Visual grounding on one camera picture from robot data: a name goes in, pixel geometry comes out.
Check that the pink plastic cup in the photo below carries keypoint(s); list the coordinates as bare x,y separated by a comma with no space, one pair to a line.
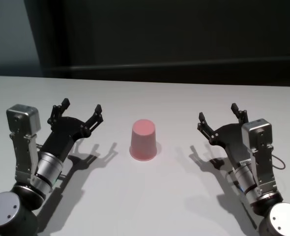
143,140

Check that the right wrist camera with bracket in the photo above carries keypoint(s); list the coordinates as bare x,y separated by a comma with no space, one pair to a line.
260,151

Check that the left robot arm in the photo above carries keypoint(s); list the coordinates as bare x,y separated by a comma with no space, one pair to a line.
24,196

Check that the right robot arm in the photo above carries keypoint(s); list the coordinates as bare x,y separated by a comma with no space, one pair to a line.
264,204

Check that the dark grey backdrop panel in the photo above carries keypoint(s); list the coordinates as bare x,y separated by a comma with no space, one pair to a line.
172,32

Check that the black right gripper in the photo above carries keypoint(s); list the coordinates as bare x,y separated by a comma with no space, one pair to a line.
232,141

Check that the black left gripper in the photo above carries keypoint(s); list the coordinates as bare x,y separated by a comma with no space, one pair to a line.
61,137

